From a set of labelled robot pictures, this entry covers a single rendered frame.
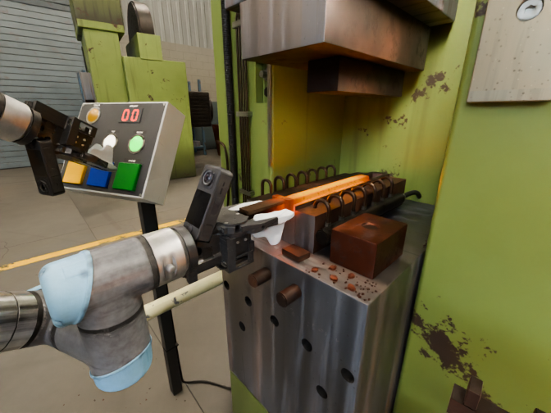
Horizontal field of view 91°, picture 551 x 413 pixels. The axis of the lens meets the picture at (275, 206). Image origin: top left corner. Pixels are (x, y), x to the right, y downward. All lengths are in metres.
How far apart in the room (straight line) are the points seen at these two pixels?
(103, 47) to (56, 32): 3.25
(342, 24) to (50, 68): 8.00
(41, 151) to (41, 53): 7.69
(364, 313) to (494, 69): 0.38
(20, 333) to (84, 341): 0.09
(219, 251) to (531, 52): 0.50
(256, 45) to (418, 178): 0.59
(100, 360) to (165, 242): 0.16
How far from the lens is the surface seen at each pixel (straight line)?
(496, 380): 0.67
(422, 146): 0.90
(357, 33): 0.56
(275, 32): 0.55
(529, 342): 0.62
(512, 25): 0.51
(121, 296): 0.38
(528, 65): 0.50
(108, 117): 0.98
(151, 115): 0.87
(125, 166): 0.84
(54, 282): 0.37
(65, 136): 0.71
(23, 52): 8.34
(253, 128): 0.80
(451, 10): 0.81
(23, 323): 0.49
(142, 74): 5.22
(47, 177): 0.70
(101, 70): 5.25
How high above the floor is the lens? 1.17
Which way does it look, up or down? 19 degrees down
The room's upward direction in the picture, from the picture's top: straight up
